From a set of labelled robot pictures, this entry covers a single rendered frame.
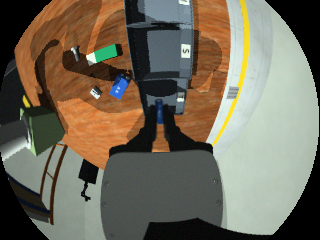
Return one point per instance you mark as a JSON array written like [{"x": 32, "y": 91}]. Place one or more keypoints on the blue rectangular block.
[{"x": 119, "y": 86}]

